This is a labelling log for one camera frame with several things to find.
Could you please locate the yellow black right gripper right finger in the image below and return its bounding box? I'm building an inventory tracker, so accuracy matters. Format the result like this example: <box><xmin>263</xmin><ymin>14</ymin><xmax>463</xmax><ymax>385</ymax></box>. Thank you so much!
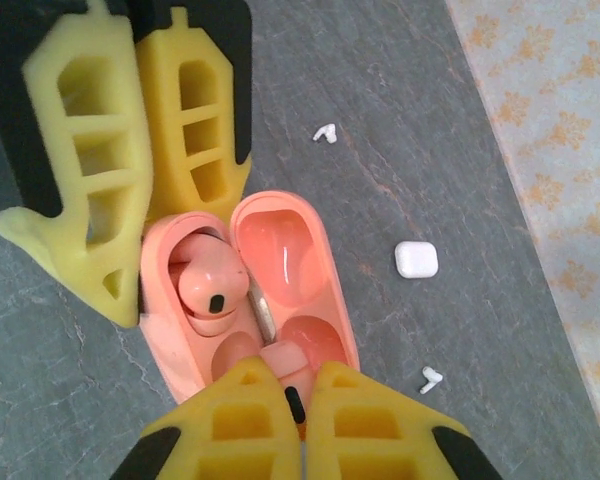
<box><xmin>304</xmin><ymin>360</ymin><xmax>504</xmax><ymax>480</ymax></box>

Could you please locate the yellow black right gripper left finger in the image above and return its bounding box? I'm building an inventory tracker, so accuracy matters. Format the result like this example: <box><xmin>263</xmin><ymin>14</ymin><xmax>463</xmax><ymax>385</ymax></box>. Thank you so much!
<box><xmin>108</xmin><ymin>354</ymin><xmax>304</xmax><ymax>480</ymax></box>

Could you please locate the pink wireless earbud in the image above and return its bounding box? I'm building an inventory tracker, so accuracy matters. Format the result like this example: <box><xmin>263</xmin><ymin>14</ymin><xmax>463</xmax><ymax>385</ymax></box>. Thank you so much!
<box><xmin>169</xmin><ymin>235</ymin><xmax>251</xmax><ymax>337</ymax></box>
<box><xmin>259</xmin><ymin>340</ymin><xmax>314</xmax><ymax>441</ymax></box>

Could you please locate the pink earbud charging case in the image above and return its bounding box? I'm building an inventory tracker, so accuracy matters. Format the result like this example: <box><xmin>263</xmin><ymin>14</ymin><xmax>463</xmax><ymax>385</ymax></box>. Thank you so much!
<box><xmin>138</xmin><ymin>189</ymin><xmax>361</xmax><ymax>405</ymax></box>

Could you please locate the white earbud charging case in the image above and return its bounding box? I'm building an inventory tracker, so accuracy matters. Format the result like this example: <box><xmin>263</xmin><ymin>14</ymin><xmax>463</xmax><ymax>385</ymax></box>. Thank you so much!
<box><xmin>393</xmin><ymin>240</ymin><xmax>439</xmax><ymax>279</ymax></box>

